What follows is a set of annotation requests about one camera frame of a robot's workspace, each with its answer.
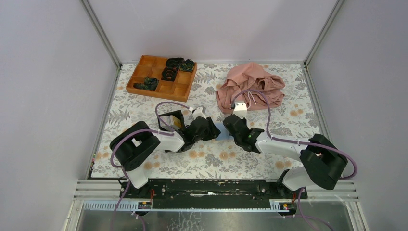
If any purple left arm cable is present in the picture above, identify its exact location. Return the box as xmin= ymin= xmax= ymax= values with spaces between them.
xmin=110 ymin=102 xmax=195 ymax=230

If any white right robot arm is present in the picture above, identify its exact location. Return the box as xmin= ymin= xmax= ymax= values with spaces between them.
xmin=223 ymin=115 xmax=348 ymax=198

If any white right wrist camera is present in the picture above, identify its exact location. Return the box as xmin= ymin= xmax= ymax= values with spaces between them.
xmin=231 ymin=101 xmax=247 ymax=119

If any dark rolled belt centre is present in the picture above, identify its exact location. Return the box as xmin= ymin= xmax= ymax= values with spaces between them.
xmin=161 ymin=67 xmax=178 ymax=82

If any dark rolled belt top left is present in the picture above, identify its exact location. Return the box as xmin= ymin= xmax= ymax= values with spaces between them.
xmin=166 ymin=57 xmax=185 ymax=70

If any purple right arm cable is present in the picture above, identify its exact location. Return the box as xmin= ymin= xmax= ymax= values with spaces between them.
xmin=231 ymin=89 xmax=358 ymax=230

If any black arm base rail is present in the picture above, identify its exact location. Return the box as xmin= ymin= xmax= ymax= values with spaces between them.
xmin=120 ymin=179 xmax=307 ymax=209

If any pink crumpled cloth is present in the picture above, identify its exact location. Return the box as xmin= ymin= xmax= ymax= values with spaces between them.
xmin=216 ymin=62 xmax=285 ymax=113

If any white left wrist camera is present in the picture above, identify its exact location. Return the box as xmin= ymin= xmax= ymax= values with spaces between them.
xmin=189 ymin=106 xmax=206 ymax=119

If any dark green rolled belt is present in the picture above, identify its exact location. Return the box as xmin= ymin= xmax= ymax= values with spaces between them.
xmin=179 ymin=59 xmax=195 ymax=73

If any orange wooden divided tray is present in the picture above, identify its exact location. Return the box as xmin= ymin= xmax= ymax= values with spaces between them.
xmin=126 ymin=55 xmax=197 ymax=102

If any blue credit card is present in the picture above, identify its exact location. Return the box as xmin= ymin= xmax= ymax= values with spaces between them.
xmin=215 ymin=123 xmax=233 ymax=141

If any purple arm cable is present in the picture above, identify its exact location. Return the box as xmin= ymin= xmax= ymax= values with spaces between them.
xmin=231 ymin=89 xmax=358 ymax=230
xmin=110 ymin=102 xmax=195 ymax=230

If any white slotted cable duct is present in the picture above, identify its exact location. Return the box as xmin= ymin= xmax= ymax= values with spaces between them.
xmin=82 ymin=200 xmax=299 ymax=212

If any black card box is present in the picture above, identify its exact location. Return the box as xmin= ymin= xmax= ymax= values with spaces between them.
xmin=158 ymin=110 xmax=186 ymax=131

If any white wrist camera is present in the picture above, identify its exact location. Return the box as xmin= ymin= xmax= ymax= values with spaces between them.
xmin=231 ymin=101 xmax=247 ymax=119
xmin=189 ymin=106 xmax=206 ymax=119

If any dark belt lower left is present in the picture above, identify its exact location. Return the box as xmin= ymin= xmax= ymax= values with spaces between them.
xmin=133 ymin=77 xmax=159 ymax=91

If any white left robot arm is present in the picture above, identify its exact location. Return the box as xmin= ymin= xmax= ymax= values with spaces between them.
xmin=109 ymin=116 xmax=221 ymax=198

